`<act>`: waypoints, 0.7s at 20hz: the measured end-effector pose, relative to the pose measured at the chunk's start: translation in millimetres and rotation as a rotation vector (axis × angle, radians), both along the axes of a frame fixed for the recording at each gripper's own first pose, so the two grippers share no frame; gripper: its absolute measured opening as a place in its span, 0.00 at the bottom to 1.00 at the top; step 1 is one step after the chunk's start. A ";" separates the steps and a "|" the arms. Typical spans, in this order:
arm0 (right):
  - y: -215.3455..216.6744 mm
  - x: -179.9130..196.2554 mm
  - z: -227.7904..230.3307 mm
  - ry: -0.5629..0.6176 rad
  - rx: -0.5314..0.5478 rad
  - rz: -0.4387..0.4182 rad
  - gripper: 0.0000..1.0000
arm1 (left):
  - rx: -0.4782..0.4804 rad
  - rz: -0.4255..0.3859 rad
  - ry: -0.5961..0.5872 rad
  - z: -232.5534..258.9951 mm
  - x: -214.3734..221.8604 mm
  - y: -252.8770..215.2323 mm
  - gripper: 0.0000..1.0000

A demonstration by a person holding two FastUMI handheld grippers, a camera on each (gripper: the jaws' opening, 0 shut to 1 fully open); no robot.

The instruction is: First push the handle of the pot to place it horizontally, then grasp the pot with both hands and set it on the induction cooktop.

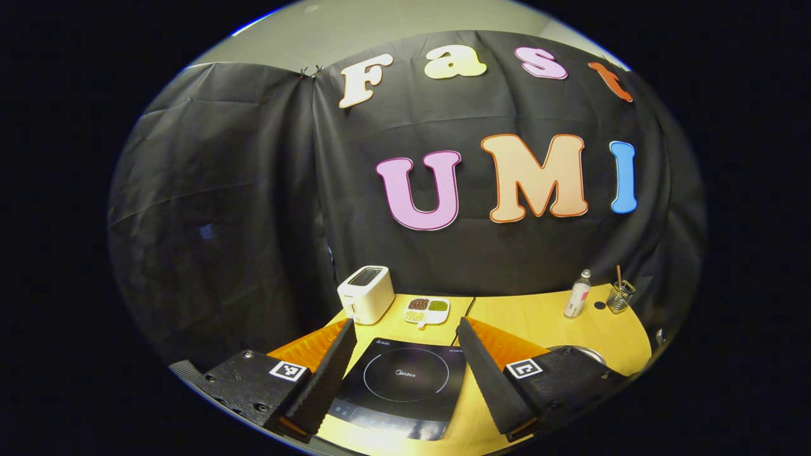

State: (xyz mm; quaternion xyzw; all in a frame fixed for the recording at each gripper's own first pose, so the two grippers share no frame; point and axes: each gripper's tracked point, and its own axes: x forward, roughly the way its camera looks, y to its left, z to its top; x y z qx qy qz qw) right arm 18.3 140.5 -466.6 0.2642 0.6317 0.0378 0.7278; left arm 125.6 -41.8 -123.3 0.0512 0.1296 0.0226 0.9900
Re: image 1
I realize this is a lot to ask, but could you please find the black induction cooktop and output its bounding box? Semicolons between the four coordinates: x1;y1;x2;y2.
326;337;468;441

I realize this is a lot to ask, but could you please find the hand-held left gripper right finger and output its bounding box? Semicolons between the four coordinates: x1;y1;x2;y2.
455;317;631;443

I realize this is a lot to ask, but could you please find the steel pot with black handles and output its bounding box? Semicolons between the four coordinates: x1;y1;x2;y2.
548;345;607;369

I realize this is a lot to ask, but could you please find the black power cable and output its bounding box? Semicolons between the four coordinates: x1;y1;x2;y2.
453;295;476;336

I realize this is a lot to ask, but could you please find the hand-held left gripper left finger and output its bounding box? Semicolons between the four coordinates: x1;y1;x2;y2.
168;319;359;444

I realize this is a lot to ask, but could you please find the white divided dish of beans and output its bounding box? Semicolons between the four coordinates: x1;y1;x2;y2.
404;296;450;329

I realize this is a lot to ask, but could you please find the clear bottle with red label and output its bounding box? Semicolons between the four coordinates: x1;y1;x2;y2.
564;269;592;319

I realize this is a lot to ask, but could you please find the glass jar with wooden stick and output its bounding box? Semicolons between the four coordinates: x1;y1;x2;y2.
607;265;636;314

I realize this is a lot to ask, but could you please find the white toaster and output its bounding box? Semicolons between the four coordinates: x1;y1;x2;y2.
337;265;395;326

